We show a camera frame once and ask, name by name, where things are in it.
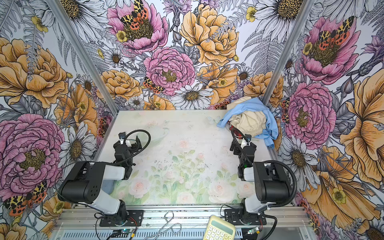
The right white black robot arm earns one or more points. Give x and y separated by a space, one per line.
275 183

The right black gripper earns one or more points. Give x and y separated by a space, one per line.
237 147

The light blue cloth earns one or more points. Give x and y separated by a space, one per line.
269 135

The aluminium front rail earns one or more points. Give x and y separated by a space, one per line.
190 216

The right aluminium corner post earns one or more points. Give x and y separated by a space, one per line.
291 40

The green circuit board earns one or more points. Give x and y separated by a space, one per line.
125 234

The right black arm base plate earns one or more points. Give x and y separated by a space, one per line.
237 218

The cream drawstring cloth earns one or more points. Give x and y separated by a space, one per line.
251 121

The small board right connector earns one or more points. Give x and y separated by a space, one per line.
253 231

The left aluminium corner post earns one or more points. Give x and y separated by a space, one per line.
75 40

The yellow calculator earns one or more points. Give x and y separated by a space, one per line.
219 229

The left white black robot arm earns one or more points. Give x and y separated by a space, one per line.
84 183

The aluminium corner post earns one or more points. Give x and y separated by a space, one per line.
75 40
291 40

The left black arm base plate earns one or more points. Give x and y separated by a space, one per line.
132 218

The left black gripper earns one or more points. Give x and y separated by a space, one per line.
137 145

